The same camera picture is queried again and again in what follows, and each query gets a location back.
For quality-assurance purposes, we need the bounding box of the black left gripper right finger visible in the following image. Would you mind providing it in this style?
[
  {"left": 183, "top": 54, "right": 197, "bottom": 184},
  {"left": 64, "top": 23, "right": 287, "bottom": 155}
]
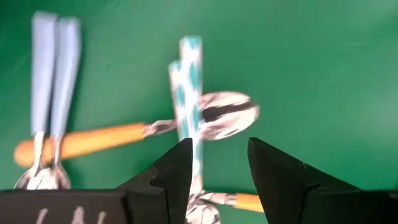
[{"left": 248, "top": 137, "right": 363, "bottom": 224}]

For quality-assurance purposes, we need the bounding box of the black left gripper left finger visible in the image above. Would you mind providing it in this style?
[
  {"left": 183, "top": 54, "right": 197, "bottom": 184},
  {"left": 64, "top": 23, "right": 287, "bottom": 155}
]
[{"left": 116, "top": 138, "right": 193, "bottom": 224}]

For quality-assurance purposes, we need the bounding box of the white teal patterned handle silverware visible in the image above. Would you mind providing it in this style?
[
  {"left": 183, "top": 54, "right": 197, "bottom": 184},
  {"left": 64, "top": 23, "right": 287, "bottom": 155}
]
[
  {"left": 167, "top": 59, "right": 191, "bottom": 142},
  {"left": 178, "top": 34, "right": 205, "bottom": 197}
]

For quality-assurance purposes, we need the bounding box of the light blue handle spoon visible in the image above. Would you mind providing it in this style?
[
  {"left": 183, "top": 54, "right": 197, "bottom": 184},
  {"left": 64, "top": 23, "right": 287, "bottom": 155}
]
[
  {"left": 14, "top": 11, "right": 59, "bottom": 190},
  {"left": 37, "top": 17, "right": 82, "bottom": 190}
]

